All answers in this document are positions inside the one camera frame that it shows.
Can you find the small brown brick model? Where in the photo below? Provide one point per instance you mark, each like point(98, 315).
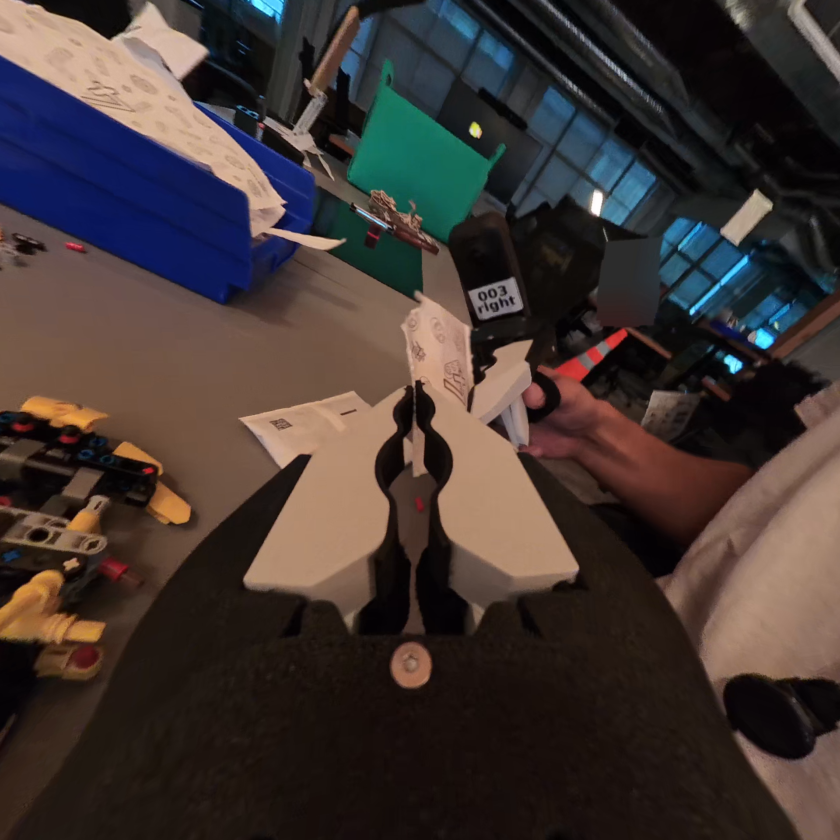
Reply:
point(397, 216)

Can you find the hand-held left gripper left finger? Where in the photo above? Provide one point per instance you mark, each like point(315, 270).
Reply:
point(321, 518)

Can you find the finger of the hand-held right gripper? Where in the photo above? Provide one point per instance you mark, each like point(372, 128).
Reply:
point(508, 374)

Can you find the orange traffic cone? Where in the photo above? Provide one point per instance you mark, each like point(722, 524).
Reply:
point(590, 358)

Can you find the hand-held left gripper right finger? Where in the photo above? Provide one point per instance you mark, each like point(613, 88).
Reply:
point(505, 518)

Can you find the person's right forearm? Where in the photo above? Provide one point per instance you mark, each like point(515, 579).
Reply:
point(656, 472)

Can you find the grey desk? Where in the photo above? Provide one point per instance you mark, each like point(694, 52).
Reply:
point(197, 341)

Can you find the person's right hand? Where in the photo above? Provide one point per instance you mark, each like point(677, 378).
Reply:
point(577, 420)

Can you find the large printed paper bag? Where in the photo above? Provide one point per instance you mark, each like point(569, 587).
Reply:
point(131, 98)

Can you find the small printed leaflet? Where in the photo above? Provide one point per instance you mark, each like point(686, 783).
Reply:
point(669, 410)

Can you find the green plastic bin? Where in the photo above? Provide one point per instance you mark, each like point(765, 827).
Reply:
point(413, 164)

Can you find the person in beige shirt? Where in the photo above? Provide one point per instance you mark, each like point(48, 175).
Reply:
point(754, 590)

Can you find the blue plastic bin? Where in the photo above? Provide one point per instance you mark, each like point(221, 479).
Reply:
point(131, 197)

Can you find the small printed paper bag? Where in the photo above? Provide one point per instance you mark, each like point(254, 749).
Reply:
point(439, 341)

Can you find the cluster of small brick pins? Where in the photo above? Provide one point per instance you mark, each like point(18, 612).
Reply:
point(19, 246)

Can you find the yellow black brick car model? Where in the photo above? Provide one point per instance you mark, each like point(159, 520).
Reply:
point(65, 472)

